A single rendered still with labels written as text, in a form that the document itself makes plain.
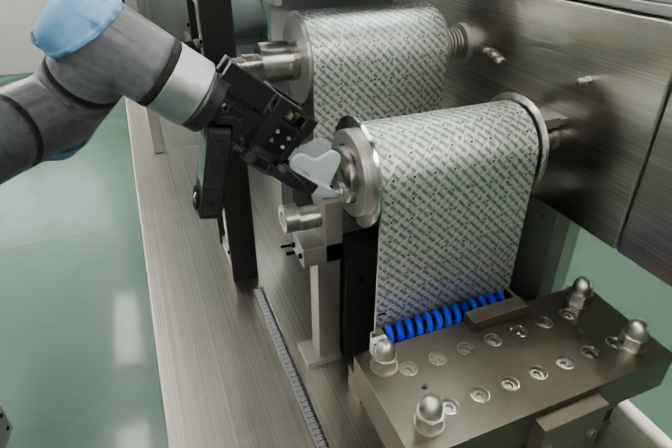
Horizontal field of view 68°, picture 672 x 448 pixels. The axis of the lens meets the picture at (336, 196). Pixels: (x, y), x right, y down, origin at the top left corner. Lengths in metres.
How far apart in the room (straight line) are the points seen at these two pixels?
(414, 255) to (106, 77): 0.43
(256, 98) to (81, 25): 0.17
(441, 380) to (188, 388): 0.40
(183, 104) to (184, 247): 0.68
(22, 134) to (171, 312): 0.56
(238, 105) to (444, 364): 0.42
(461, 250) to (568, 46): 0.32
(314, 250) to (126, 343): 1.67
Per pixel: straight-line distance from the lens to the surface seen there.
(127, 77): 0.51
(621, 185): 0.76
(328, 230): 0.70
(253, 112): 0.56
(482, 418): 0.66
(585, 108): 0.78
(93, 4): 0.50
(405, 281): 0.71
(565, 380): 0.73
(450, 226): 0.70
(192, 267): 1.09
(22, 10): 6.16
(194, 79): 0.51
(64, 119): 0.54
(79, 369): 2.28
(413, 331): 0.73
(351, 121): 0.63
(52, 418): 2.16
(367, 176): 0.60
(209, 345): 0.92
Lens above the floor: 1.55
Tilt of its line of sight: 30 degrees down
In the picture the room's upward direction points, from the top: straight up
